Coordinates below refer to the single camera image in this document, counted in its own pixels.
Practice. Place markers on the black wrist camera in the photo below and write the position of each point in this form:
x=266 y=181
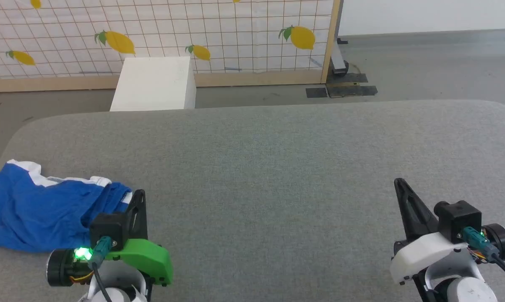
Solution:
x=108 y=226
x=460 y=218

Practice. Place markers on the lemon print partition screen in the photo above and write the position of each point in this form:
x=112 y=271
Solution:
x=160 y=25

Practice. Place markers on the white rectangular box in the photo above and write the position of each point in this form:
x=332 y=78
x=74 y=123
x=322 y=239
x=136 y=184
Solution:
x=156 y=84

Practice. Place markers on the grey metal stand post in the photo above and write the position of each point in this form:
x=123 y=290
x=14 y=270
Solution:
x=338 y=54

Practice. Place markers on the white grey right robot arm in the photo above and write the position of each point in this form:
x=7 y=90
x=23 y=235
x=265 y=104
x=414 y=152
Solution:
x=466 y=289

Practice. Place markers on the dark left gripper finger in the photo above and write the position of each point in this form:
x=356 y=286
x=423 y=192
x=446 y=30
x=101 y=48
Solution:
x=139 y=222

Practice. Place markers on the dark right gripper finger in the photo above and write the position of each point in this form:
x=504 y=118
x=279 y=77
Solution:
x=414 y=214

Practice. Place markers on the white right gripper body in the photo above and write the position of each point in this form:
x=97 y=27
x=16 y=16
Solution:
x=424 y=253

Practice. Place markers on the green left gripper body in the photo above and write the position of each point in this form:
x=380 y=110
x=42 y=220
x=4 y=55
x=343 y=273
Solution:
x=145 y=258

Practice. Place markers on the grey fabric covered platform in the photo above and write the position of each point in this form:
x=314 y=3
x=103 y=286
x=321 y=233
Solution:
x=277 y=167

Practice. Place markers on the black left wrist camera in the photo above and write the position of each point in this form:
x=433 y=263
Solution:
x=108 y=226

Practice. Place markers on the small black floor mat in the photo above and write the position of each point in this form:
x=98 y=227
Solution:
x=316 y=92

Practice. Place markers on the blue shorts white waistband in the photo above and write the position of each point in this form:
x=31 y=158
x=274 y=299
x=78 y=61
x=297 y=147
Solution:
x=34 y=209

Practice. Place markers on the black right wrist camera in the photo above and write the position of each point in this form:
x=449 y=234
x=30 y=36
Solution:
x=460 y=218

